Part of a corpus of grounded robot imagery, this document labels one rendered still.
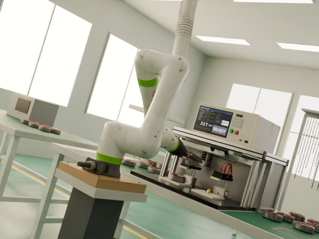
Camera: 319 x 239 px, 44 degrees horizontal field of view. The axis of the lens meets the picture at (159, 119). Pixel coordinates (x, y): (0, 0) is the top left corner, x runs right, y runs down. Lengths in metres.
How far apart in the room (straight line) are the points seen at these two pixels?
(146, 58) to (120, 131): 0.38
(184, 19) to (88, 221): 2.60
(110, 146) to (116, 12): 6.31
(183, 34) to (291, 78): 5.75
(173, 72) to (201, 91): 8.45
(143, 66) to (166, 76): 0.15
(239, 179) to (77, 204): 1.12
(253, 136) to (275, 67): 7.20
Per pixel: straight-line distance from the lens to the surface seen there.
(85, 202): 1.83
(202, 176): 2.70
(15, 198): 3.48
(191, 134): 2.61
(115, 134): 1.80
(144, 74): 1.96
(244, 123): 2.48
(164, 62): 1.89
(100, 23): 7.74
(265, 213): 2.38
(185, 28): 3.92
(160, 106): 1.80
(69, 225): 1.91
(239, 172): 2.58
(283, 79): 9.43
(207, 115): 2.61
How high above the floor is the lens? 1.05
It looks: 2 degrees up
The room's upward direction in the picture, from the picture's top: 17 degrees clockwise
